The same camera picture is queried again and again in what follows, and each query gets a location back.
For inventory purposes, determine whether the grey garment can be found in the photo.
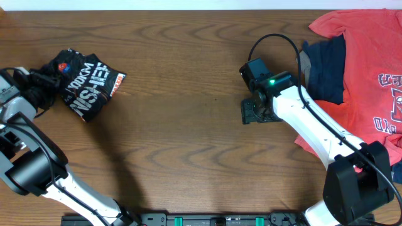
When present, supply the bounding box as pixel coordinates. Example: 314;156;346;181
300;51;312;87

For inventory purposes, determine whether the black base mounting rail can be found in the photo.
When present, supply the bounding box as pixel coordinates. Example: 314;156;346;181
61;210;376;226

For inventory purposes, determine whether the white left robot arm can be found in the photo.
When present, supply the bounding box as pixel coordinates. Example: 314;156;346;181
1;68;141;225

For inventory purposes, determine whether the navy blue garment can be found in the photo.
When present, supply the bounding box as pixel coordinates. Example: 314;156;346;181
303;35;401;184

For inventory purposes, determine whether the black orange-lined jersey shirt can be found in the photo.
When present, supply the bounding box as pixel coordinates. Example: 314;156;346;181
40;48;126;122

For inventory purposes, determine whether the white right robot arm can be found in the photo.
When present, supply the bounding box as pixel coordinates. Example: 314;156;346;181
241;72;394;225

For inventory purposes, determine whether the red printed t-shirt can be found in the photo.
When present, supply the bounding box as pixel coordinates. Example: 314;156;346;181
307;9;401;165

